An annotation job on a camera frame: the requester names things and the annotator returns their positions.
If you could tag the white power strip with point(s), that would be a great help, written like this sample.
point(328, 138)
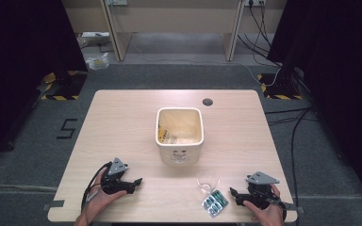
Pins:
point(95, 34)

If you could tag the black curtain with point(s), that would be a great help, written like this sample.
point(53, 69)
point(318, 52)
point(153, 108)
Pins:
point(342, 78)
point(19, 62)

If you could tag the green pill blister pack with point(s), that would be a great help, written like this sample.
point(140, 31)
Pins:
point(215, 203)

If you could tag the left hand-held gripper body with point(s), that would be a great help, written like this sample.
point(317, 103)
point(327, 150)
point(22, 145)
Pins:
point(117, 168)

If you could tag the white wall socket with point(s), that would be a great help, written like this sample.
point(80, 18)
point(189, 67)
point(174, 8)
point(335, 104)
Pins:
point(254, 2)

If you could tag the grey tape strip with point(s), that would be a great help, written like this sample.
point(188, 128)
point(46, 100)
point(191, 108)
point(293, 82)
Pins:
point(54, 205)
point(293, 207)

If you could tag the light wooden desk frame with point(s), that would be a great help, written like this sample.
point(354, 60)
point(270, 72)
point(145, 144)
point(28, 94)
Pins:
point(119, 37)

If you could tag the person's right hand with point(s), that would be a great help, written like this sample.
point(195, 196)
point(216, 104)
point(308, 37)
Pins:
point(268, 215)

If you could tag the white plastic bin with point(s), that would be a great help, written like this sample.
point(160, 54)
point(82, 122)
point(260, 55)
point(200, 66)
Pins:
point(179, 153)

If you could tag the clear plastic bag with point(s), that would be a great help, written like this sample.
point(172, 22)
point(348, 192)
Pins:
point(97, 62)

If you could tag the person's left hand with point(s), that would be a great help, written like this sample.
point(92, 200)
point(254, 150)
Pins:
point(102, 199)

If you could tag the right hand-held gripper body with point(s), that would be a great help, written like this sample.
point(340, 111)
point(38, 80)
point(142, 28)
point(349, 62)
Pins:
point(261, 179)

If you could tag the stand base with striped tape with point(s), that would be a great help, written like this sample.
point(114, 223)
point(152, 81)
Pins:
point(63, 88)
point(279, 89)

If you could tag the clear plastic wrapper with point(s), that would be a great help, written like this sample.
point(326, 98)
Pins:
point(208, 182)

